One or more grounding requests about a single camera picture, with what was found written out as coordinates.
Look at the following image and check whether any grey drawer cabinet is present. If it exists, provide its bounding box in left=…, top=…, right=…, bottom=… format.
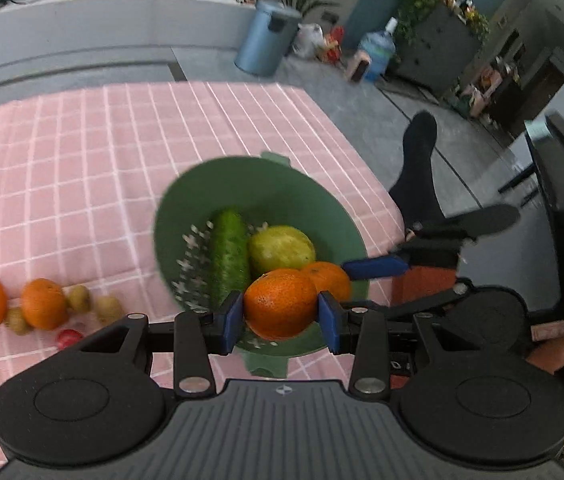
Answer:
left=394, top=2, right=485, bottom=98

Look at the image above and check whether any blue water jug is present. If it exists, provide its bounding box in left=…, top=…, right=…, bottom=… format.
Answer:
left=359, top=17, right=397, bottom=83

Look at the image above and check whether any small pink heater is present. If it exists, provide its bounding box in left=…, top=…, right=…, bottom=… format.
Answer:
left=347, top=51, right=373, bottom=83

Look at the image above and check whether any blue-grey trash can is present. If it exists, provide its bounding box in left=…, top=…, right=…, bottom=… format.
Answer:
left=234, top=0, right=303, bottom=77

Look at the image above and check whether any white plastic bag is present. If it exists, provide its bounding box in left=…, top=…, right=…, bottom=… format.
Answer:
left=292, top=23, right=323, bottom=58

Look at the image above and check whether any dark shelf unit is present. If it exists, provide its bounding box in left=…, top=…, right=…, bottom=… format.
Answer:
left=482, top=30, right=564, bottom=136

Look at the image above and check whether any red gift bag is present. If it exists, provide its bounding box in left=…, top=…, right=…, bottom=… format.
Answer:
left=319, top=27, right=345, bottom=63

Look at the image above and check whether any green cucumber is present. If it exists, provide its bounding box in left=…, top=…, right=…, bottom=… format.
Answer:
left=210, top=210, right=253, bottom=303

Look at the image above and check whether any brown kiwi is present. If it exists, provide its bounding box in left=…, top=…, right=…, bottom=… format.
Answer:
left=64, top=285, right=93, bottom=313
left=6, top=307, right=35, bottom=336
left=92, top=296, right=123, bottom=326

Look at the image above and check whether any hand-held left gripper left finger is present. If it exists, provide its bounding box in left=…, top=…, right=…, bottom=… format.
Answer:
left=79, top=290, right=245, bottom=397

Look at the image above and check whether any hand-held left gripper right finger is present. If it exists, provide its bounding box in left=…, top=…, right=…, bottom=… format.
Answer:
left=318, top=280, right=475, bottom=397

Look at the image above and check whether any red cherry tomato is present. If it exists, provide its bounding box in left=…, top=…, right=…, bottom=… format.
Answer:
left=56, top=329, right=85, bottom=352

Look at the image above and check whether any green plastic bowl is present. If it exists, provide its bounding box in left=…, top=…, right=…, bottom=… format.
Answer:
left=153, top=151, right=370, bottom=378

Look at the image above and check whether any pink checked tablecloth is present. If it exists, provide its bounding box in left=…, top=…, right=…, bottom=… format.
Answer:
left=0, top=81, right=405, bottom=471

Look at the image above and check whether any marble tv console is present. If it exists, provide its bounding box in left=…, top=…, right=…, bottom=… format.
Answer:
left=0, top=0, right=257, bottom=98

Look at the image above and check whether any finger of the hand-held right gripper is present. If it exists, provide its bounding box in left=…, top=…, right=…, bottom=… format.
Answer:
left=412, top=204, right=522, bottom=241
left=341, top=240, right=465, bottom=281

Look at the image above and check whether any person's right leg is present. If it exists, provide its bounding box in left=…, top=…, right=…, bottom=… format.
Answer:
left=387, top=112, right=458, bottom=306

